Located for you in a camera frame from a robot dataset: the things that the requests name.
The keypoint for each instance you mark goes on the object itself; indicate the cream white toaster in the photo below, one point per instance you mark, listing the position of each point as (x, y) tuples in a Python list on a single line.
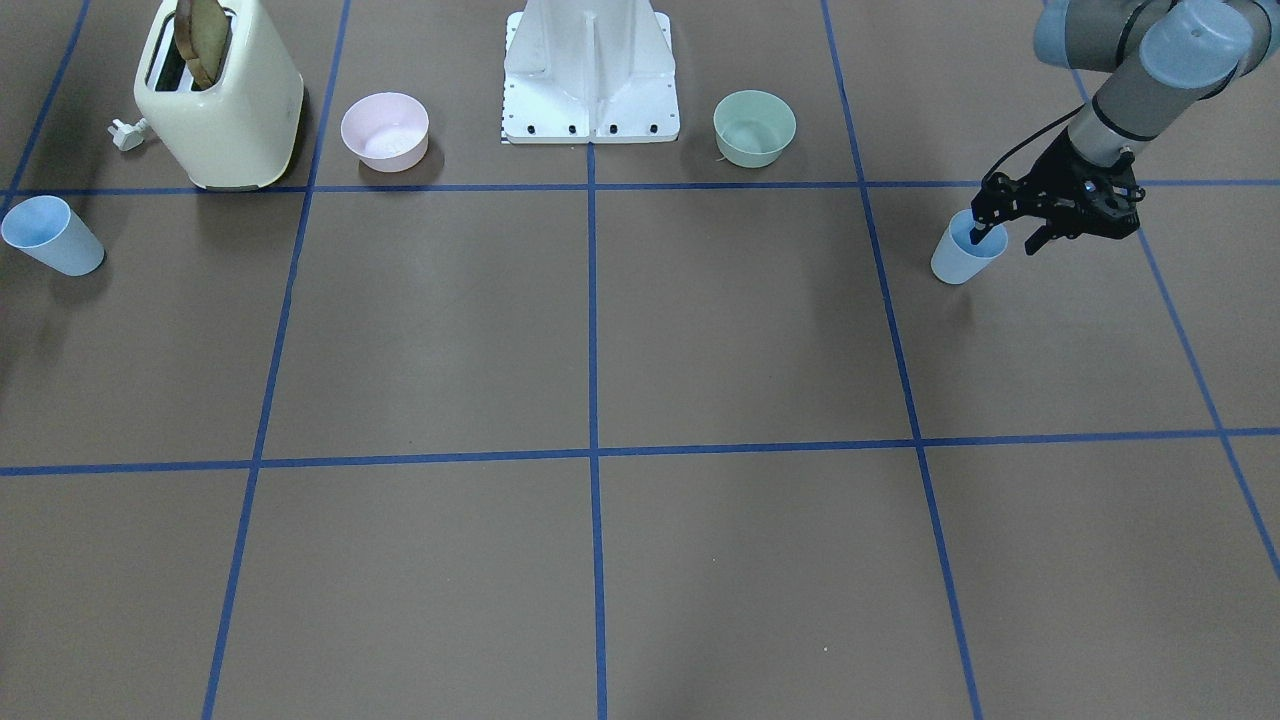
[(240, 133)]

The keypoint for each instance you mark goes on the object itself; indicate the light blue cup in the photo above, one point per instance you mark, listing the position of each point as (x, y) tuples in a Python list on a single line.
[(46, 229), (956, 259)]

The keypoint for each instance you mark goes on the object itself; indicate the toast bread slice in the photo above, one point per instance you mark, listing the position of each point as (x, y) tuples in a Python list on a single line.
[(202, 37)]

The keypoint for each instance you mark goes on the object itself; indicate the pink bowl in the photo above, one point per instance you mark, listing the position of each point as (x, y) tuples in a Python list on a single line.
[(388, 132)]

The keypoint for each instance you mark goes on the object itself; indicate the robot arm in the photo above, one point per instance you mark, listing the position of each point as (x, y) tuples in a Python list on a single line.
[(1159, 59)]

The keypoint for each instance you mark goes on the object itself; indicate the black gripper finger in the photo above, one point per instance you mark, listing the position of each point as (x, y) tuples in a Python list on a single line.
[(1040, 238), (986, 215)]

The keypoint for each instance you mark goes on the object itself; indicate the green bowl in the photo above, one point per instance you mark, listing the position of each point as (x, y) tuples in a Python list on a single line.
[(753, 128)]

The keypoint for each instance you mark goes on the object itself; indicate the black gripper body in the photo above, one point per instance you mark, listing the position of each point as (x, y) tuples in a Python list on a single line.
[(1046, 177)]

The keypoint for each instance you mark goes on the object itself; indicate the white toaster plug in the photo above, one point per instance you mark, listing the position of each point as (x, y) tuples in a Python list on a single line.
[(128, 136)]

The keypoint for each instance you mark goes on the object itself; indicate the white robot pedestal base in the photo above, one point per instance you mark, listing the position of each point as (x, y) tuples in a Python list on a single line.
[(589, 72)]

